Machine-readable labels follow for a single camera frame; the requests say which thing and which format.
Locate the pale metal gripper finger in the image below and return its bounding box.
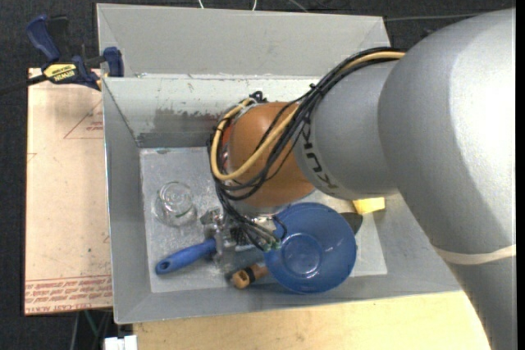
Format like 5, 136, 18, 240
211, 230, 240, 272
199, 207, 226, 234

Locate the orange and black tool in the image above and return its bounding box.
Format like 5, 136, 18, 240
228, 262, 270, 290

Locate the clear glass cup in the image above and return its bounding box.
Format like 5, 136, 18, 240
153, 180, 199, 228

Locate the blue plastic bowl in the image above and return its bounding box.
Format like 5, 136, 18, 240
262, 202, 358, 296

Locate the yellow sponge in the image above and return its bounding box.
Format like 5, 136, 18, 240
351, 196, 387, 216

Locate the brown cardboard board red print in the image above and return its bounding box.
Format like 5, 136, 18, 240
23, 66, 114, 317

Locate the grey metal bin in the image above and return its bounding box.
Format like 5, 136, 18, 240
96, 2, 463, 325

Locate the blue-handled tool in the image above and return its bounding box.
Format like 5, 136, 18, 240
154, 237, 217, 276

